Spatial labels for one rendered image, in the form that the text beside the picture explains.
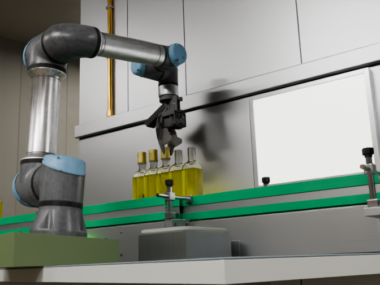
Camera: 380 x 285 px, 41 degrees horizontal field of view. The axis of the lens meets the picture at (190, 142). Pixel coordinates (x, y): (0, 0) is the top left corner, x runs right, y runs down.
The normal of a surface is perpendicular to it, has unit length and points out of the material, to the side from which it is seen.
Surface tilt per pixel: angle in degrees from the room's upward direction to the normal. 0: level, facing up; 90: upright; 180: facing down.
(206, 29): 90
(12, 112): 90
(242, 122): 90
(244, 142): 90
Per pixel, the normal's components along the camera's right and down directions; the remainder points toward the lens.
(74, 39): 0.28, 0.06
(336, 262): 0.60, -0.21
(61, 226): 0.31, -0.53
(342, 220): -0.60, -0.16
